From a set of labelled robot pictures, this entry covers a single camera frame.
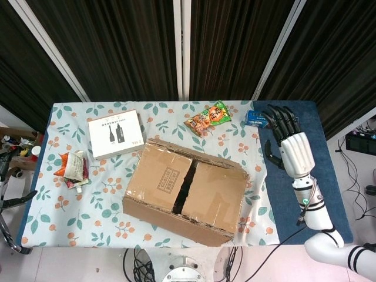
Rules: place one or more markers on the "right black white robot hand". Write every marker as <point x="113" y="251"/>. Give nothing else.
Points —
<point x="296" y="155"/>

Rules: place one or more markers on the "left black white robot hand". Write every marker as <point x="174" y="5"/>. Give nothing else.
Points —
<point x="14" y="201"/>

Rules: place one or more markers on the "large brown cardboard box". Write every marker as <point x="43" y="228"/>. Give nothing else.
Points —
<point x="205" y="194"/>

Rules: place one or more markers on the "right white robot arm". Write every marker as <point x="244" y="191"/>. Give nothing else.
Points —
<point x="317" y="214"/>

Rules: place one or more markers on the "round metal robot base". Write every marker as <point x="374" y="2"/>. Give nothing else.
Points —
<point x="183" y="271"/>

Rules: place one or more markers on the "cardboard box of clutter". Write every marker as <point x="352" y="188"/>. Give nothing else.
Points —
<point x="25" y="161"/>

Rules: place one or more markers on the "blue cookie box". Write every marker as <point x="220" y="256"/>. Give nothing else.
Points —
<point x="255" y="119"/>

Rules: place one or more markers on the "white flat product box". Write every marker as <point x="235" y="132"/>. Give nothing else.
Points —
<point x="116" y="135"/>

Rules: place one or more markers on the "black caster wheel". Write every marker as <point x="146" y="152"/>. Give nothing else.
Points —
<point x="19" y="173"/>

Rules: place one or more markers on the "white round jar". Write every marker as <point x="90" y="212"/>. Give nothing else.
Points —
<point x="36" y="151"/>

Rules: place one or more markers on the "orange snack packet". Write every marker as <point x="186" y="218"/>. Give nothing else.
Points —
<point x="59" y="169"/>

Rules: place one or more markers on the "small white pink pouch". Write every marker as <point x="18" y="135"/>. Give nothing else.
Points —
<point x="73" y="184"/>

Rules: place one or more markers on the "black electronic device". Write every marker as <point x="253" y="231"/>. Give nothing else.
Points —
<point x="361" y="142"/>

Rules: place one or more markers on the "white printed snack packet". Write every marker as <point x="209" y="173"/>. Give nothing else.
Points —
<point x="73" y="165"/>

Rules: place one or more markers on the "red pink snack packet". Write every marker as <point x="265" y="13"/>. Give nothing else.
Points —
<point x="85" y="170"/>

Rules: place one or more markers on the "floral leaf tablecloth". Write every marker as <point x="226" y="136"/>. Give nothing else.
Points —
<point x="97" y="205"/>

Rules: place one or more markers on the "orange green snack bag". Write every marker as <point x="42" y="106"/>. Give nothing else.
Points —
<point x="207" y="119"/>

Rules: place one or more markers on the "black pleated curtain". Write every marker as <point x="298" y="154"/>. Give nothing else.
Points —
<point x="20" y="73"/>
<point x="117" y="50"/>
<point x="235" y="50"/>
<point x="332" y="58"/>

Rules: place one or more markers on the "white partition frame post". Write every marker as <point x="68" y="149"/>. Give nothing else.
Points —
<point x="50" y="48"/>
<point x="352" y="123"/>
<point x="279" y="50"/>
<point x="181" y="50"/>

